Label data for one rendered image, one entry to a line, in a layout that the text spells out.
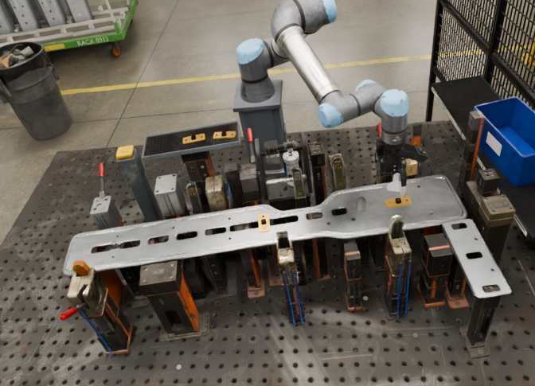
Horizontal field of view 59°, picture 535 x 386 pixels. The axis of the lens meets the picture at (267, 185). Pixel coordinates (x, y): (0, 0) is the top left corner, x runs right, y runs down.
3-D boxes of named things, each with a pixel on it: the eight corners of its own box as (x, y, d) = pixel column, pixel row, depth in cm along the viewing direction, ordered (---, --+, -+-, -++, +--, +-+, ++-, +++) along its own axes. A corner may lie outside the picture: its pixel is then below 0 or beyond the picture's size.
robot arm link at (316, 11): (255, 46, 205) (291, -8, 152) (287, 35, 208) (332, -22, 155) (267, 72, 205) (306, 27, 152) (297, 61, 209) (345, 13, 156)
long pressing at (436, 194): (58, 283, 159) (56, 281, 158) (73, 234, 176) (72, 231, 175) (470, 220, 154) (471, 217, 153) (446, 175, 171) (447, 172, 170)
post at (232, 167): (243, 243, 199) (223, 171, 173) (242, 234, 203) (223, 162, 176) (255, 241, 199) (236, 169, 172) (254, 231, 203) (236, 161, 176)
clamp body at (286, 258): (285, 329, 167) (271, 268, 144) (282, 299, 176) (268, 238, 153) (311, 325, 167) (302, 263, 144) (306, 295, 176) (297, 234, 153)
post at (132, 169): (150, 238, 209) (115, 162, 179) (152, 226, 215) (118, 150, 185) (167, 235, 209) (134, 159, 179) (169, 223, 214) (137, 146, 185)
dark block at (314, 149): (318, 232, 197) (310, 154, 169) (316, 220, 203) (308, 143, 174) (330, 231, 197) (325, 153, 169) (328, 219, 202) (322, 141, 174)
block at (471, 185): (466, 262, 177) (479, 205, 156) (454, 238, 186) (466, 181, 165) (474, 260, 176) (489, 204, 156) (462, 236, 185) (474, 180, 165)
